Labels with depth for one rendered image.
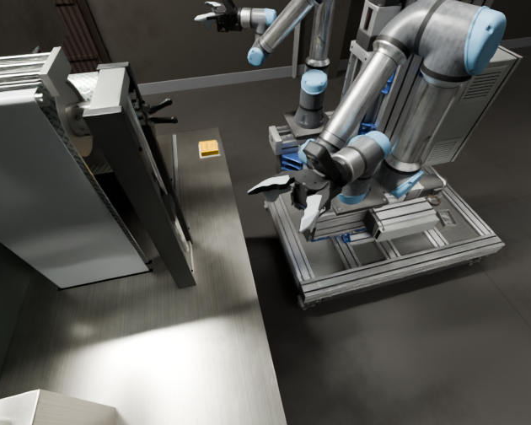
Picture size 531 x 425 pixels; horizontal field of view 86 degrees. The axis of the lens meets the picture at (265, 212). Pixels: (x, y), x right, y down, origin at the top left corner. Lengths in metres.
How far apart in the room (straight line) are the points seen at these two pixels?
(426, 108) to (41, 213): 0.93
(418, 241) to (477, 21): 1.37
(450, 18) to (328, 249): 1.25
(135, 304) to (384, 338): 1.36
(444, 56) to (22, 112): 0.81
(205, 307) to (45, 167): 0.48
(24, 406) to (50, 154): 0.38
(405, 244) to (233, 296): 1.31
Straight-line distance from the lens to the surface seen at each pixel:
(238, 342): 0.78
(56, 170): 0.64
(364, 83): 0.82
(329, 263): 1.69
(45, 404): 0.60
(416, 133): 0.92
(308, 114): 1.46
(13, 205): 0.73
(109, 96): 0.49
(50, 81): 0.56
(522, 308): 2.32
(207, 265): 0.87
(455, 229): 2.14
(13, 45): 1.35
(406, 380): 1.81
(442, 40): 0.82
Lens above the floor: 1.65
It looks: 51 degrees down
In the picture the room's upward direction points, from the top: straight up
